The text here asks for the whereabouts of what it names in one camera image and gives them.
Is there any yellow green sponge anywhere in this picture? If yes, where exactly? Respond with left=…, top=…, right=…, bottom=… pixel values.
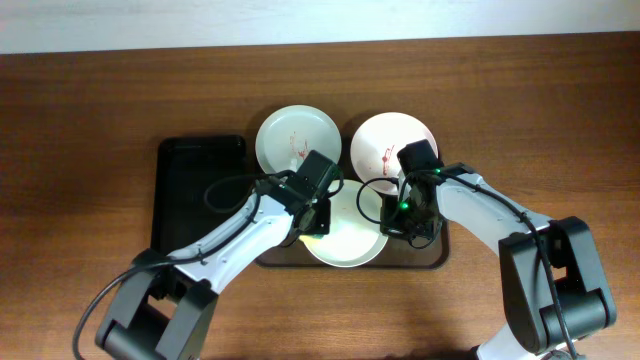
left=299, top=234, right=324, bottom=245

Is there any white plate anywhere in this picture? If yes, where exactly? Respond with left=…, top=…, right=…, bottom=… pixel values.
left=303, top=180, right=388, bottom=268

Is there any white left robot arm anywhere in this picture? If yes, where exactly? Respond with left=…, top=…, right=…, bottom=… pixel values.
left=95, top=151, right=344, bottom=359

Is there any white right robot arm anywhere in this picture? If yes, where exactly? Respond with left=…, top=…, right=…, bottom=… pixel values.
left=381, top=140, right=617, bottom=359

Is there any dark brown serving tray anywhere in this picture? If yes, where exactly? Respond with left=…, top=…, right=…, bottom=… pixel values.
left=256, top=136, right=450, bottom=270

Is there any pink dirty plate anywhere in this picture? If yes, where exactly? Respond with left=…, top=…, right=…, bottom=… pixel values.
left=350, top=112, right=439, bottom=182

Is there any pale green dirty plate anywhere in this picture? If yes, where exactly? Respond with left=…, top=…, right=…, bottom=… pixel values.
left=255, top=105, right=342, bottom=173

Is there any black sponge tray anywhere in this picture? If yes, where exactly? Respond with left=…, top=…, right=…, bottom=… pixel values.
left=150, top=135, right=251, bottom=255

